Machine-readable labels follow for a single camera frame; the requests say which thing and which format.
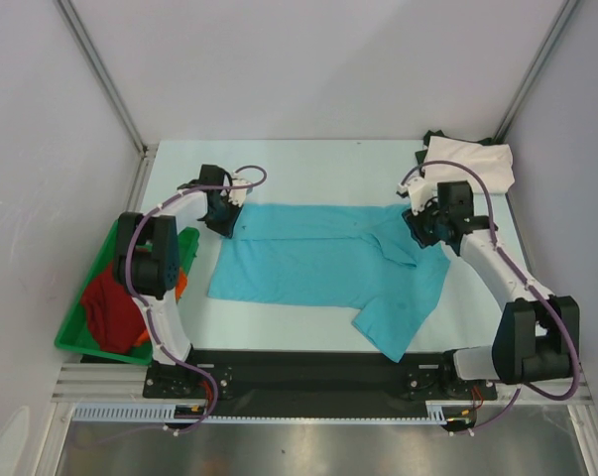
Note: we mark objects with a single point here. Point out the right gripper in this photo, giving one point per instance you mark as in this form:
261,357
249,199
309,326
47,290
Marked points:
422,228

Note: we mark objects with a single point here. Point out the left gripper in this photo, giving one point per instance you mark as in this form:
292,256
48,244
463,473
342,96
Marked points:
225,229

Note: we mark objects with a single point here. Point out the light blue t-shirt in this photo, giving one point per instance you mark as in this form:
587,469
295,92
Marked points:
360,257

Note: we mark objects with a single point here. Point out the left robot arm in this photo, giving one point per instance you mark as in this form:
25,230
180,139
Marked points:
147,263

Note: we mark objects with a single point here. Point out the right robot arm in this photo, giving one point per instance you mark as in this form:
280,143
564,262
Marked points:
538,332

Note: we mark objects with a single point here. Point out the dark green folded t-shirt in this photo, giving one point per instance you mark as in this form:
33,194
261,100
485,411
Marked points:
437,146

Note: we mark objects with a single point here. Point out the orange t-shirt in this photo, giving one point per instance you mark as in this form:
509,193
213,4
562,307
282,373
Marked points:
179,289

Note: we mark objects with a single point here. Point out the white folded t-shirt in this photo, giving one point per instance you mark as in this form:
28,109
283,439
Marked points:
493,165

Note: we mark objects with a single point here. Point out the dark red t-shirt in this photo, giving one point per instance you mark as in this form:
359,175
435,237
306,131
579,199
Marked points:
112,318

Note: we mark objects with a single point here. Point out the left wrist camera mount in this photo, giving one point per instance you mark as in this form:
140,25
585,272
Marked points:
237,189

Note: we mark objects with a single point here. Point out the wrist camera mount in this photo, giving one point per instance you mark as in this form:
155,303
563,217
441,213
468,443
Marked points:
237,189
419,191

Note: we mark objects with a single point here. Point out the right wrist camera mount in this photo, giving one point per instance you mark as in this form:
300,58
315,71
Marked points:
419,191

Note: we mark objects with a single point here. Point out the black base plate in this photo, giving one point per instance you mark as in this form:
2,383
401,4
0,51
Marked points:
314,384

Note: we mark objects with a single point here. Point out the white cable duct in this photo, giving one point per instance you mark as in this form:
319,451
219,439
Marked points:
180,414

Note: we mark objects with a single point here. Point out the aluminium frame rail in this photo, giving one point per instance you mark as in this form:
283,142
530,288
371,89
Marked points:
122,383

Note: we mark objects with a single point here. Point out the right aluminium frame post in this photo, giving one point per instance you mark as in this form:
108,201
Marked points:
546,49

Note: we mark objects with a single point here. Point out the aluminium frame post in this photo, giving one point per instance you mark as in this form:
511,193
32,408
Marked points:
546,49
95,62

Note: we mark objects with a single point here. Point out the left aluminium frame post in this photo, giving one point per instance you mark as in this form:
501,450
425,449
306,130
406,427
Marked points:
95,62

